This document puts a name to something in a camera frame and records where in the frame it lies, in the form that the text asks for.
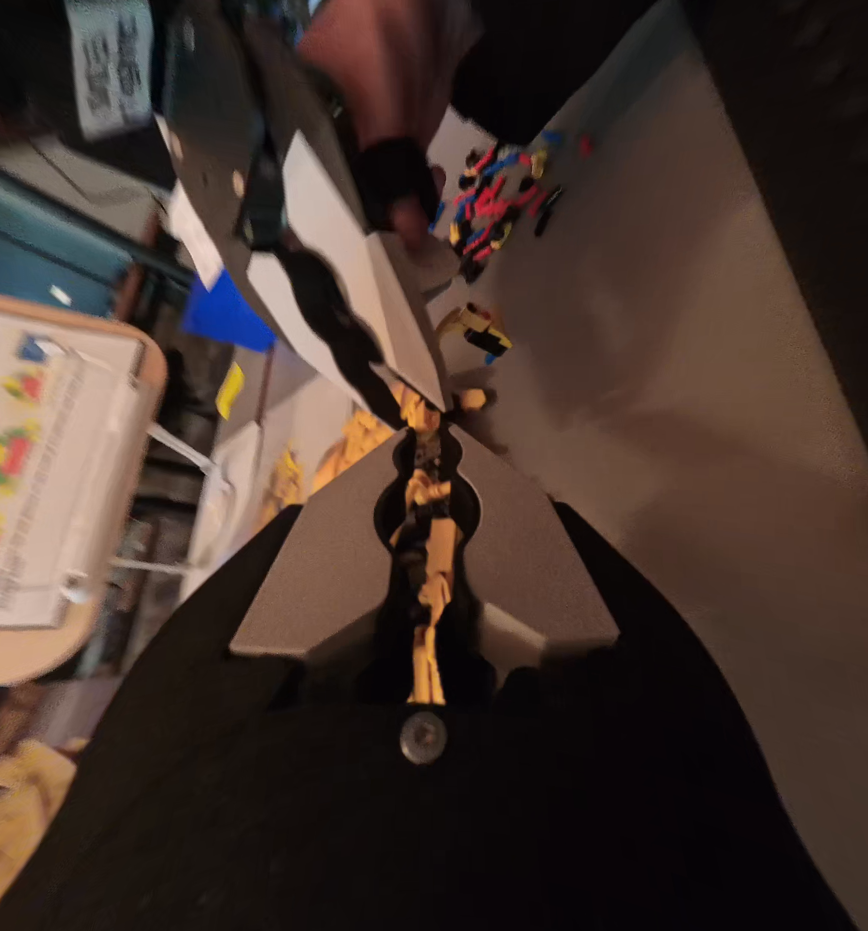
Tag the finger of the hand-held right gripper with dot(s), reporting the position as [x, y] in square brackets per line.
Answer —
[332, 218]
[281, 298]

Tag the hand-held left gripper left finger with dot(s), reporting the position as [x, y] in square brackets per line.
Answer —
[310, 582]

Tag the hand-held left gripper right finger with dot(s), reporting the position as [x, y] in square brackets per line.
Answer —
[543, 574]

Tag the yellow toy brick car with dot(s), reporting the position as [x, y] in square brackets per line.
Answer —
[434, 567]

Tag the instruction booklet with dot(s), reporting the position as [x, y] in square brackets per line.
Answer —
[296, 414]

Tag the pile of coloured brick pins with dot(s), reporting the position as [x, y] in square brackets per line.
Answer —
[492, 203]

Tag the person's right forearm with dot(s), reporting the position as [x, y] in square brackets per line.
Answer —
[536, 58]

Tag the grey desk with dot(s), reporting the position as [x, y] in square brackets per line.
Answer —
[659, 364]

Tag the person's right hand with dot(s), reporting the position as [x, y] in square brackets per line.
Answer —
[376, 65]

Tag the blue plastic bin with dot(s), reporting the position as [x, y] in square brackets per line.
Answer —
[223, 316]

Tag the yellow tape strip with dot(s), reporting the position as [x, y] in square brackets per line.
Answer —
[230, 389]

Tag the wooden document stand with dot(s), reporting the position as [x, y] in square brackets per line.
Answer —
[121, 364]

